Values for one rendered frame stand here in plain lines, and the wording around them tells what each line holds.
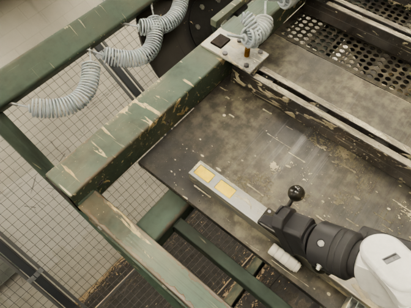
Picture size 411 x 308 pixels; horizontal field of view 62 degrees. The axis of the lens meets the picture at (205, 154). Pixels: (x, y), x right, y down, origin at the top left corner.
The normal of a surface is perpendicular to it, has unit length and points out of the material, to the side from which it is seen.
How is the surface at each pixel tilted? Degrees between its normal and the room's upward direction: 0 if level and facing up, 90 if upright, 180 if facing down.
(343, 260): 73
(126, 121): 51
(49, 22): 90
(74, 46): 90
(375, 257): 19
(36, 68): 90
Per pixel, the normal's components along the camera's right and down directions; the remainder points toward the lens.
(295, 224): -0.42, -0.73
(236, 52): 0.00, -0.51
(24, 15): 0.39, 0.04
